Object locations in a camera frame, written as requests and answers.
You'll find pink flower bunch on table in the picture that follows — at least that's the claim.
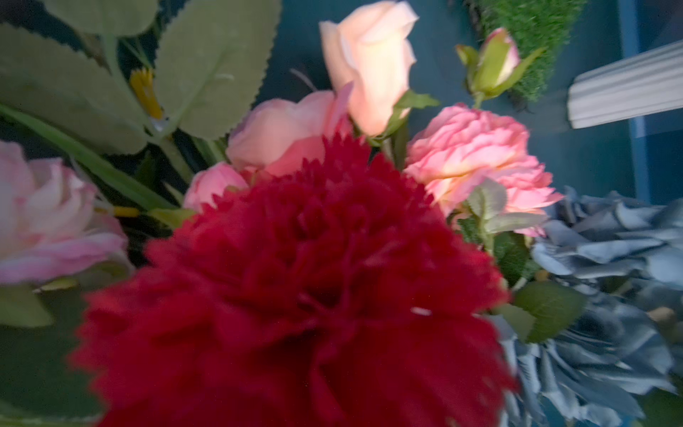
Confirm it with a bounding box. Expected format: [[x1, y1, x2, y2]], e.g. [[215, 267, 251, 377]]
[[1, 1, 561, 426]]

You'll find green artificial grass mat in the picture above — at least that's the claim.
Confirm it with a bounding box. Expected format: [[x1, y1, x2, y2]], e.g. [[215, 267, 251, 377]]
[[462, 0, 586, 107]]

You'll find blue hydrangea bunch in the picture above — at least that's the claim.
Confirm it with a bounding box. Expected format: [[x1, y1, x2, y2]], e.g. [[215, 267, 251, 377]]
[[493, 189, 682, 426]]

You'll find white ribbed ceramic vase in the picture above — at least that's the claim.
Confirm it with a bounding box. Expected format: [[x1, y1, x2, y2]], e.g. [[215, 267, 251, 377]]
[[567, 41, 682, 129]]

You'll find red carnation flower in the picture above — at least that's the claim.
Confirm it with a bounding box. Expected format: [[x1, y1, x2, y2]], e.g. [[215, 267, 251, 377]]
[[71, 136, 517, 426]]

